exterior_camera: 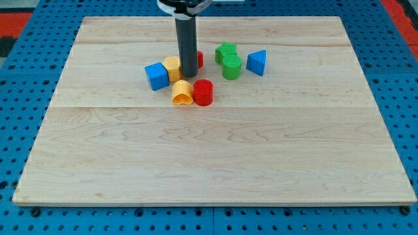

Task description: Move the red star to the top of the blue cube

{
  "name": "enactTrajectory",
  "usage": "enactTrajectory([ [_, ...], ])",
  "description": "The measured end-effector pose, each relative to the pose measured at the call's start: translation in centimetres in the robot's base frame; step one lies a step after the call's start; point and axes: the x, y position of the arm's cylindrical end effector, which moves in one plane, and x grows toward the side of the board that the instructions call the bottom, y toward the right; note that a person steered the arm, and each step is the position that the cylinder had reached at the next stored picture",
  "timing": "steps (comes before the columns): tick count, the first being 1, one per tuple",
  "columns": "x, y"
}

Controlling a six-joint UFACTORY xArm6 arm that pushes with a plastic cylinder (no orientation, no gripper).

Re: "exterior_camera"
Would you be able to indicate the yellow heart block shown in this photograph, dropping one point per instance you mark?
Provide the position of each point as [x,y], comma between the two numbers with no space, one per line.
[182,92]

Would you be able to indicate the green cylinder block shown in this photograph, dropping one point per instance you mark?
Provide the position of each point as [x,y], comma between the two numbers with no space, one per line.
[231,66]

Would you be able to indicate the blue cube block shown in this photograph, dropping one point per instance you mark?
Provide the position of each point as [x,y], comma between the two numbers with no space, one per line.
[157,76]

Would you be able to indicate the green star block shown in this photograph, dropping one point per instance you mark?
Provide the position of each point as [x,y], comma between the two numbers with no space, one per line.
[223,50]

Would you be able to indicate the red cylinder block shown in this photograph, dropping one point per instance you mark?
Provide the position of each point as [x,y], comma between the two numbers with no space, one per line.
[203,92]

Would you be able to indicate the yellow hexagon block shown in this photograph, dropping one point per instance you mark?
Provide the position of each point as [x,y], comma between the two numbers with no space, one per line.
[173,68]

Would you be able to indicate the red star block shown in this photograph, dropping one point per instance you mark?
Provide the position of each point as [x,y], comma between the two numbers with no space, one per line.
[200,59]

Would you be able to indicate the robot arm flange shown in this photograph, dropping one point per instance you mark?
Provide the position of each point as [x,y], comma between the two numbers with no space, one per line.
[183,9]

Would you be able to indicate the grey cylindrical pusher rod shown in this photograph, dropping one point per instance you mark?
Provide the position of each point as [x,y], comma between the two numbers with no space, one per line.
[187,46]

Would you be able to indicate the wooden board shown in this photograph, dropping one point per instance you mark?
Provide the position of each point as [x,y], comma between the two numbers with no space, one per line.
[306,133]

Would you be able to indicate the blue triangle block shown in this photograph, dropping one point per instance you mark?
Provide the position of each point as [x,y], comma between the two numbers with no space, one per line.
[256,62]

